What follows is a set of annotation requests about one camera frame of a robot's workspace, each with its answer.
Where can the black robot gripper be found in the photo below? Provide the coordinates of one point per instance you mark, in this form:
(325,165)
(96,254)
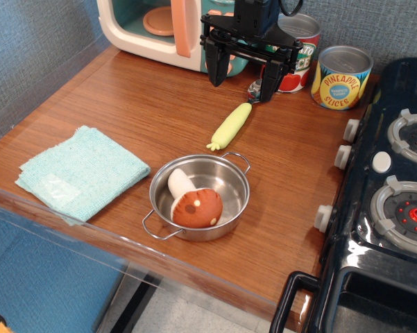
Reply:
(251,33)

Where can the black toy stove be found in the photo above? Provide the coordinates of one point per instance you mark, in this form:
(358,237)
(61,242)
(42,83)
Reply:
(368,279)

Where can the pineapple slices can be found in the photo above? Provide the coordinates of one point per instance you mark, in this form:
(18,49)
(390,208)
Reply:
(341,76)

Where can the spoon with green handle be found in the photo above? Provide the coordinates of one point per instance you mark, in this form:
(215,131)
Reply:
(233,123)

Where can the silver pot with handles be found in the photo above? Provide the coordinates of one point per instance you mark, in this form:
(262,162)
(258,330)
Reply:
(226,175)

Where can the tomato sauce can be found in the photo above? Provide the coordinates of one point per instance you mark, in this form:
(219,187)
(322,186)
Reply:
(308,30)

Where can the brown plush mushroom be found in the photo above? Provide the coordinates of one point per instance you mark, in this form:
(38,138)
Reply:
(193,207)

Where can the light blue cloth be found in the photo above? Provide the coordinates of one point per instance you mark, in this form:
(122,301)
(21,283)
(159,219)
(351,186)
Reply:
(80,176)

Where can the teal toy microwave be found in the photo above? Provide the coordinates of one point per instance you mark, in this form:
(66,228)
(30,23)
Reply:
(164,31)

